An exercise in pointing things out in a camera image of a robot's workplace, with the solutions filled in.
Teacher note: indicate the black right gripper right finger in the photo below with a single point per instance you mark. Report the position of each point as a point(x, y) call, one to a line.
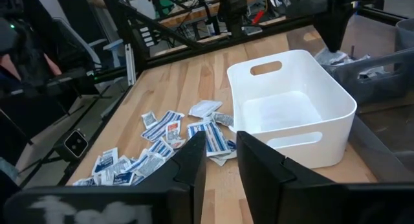
point(323, 208)

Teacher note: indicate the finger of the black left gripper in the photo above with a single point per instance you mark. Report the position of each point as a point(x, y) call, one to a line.
point(342, 26)
point(327, 29)

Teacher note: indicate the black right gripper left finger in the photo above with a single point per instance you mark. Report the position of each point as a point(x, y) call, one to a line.
point(113, 208)

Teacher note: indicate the small translucent grey bin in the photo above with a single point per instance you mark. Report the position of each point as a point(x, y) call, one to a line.
point(406, 33)

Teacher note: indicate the large translucent grey bin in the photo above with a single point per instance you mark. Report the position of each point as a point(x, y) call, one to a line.
point(372, 88)

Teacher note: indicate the white plastic bin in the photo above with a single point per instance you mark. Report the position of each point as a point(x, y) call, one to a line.
point(291, 97)

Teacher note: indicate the white packet with red block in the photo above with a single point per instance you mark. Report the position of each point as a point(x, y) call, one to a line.
point(178, 143)
point(173, 130)

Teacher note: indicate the white packet with blue print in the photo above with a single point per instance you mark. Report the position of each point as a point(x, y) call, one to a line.
point(223, 159)

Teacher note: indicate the wooden workbench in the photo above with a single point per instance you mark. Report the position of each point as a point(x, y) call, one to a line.
point(200, 12)

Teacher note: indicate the plain white packet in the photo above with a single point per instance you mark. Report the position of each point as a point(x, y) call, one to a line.
point(205, 108)

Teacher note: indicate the silver aluminium extrusion bar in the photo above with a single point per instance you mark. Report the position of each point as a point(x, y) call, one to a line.
point(130, 65)

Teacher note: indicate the grey office chair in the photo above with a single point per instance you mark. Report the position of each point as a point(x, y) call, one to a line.
point(113, 47)

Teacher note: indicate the small black table-level camera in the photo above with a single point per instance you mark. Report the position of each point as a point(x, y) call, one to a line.
point(75, 144)

